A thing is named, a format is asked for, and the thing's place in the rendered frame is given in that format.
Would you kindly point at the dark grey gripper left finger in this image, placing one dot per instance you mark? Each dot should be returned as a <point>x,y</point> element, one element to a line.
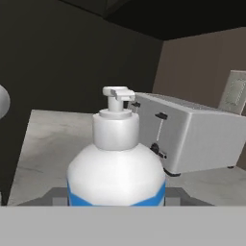
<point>54,197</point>

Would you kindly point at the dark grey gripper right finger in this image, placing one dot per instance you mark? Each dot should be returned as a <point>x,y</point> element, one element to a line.
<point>179,197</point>

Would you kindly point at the white blue soap dispenser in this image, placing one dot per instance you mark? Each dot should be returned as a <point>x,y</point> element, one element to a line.
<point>115,169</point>

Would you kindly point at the silver toaster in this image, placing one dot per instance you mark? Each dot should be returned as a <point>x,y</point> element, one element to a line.
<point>192,134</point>

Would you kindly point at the white round object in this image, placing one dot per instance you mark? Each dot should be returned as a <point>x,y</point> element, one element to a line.
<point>3,102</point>

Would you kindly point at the grey wall outlet plate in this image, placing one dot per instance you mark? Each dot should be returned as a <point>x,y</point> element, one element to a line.
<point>235,92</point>

